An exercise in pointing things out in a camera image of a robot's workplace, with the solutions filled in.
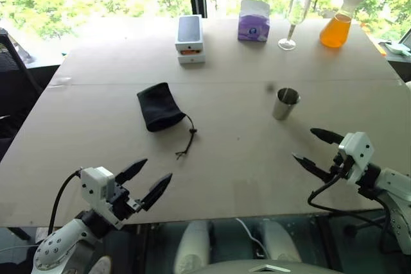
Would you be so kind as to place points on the clear champagne flute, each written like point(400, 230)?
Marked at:
point(297, 9)

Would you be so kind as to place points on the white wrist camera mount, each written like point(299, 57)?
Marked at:
point(357, 152)
point(96, 187)

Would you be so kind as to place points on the teal object on side desk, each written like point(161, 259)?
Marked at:
point(398, 48)

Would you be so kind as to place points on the black stand under table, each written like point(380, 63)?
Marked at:
point(353, 229)

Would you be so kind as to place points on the glass flask with orange liquid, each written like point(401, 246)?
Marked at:
point(335, 31)

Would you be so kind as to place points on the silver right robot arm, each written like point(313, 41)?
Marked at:
point(395, 185)

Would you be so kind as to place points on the stainless steel cup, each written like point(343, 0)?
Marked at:
point(284, 107)

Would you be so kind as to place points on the purple tissue box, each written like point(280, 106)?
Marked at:
point(253, 27)

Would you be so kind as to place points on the black office chair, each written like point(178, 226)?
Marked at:
point(14, 88)

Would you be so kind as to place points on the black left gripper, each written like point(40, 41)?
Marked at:
point(121, 201)

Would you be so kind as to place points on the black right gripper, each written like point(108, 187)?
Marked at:
point(342, 167)

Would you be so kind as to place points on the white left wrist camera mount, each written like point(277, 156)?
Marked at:
point(96, 187)

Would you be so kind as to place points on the grey robot torso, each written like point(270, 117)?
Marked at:
point(273, 267)

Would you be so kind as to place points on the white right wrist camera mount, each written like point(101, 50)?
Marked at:
point(357, 152)

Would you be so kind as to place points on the white rounded robot leg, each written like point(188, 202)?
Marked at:
point(192, 248)
point(281, 242)

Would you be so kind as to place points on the white phone box, black print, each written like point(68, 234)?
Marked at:
point(190, 31)

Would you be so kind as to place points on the plain white flat box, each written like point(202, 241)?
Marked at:
point(192, 59)

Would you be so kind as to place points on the white shoe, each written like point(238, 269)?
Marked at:
point(102, 266)

